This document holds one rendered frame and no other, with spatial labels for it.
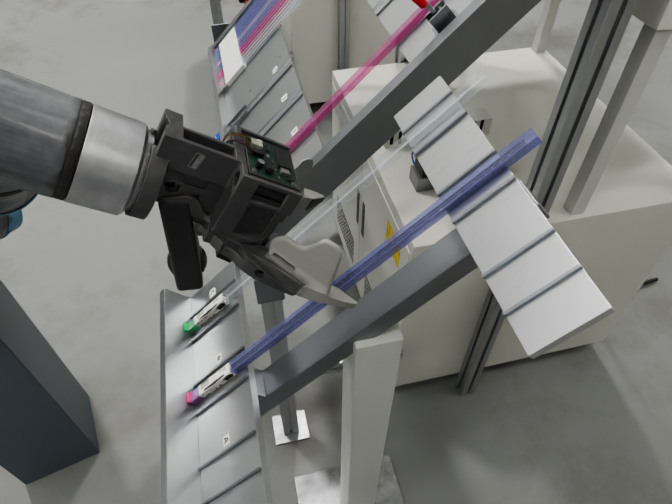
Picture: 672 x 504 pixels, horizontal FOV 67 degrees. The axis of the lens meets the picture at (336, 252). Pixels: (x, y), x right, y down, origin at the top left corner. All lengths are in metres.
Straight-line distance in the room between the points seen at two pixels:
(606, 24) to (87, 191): 0.67
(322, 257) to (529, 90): 1.16
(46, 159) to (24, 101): 0.04
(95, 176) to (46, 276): 1.61
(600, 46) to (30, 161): 0.70
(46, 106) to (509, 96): 1.24
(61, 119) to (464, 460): 1.27
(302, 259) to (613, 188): 0.92
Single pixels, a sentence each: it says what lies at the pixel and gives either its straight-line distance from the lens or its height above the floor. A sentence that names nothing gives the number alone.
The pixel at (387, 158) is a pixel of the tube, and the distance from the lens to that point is 0.59.
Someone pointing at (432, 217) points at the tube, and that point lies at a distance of 0.51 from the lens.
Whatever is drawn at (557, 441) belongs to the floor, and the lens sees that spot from 1.55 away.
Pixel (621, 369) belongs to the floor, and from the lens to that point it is 1.75.
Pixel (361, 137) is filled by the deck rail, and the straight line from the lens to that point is 0.78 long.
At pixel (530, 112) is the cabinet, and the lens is 1.43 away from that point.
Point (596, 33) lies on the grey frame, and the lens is 0.82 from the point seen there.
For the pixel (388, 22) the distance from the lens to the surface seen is 0.89.
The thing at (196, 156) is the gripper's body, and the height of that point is 1.10.
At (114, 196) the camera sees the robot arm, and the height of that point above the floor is 1.09.
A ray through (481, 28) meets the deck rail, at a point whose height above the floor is 1.03.
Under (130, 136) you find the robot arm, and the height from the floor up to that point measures 1.12.
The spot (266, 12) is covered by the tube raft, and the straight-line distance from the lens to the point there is 1.27.
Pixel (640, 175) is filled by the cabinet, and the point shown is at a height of 0.62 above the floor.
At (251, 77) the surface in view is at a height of 0.78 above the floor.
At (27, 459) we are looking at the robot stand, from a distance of 1.49.
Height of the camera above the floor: 1.33
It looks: 47 degrees down
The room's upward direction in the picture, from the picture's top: straight up
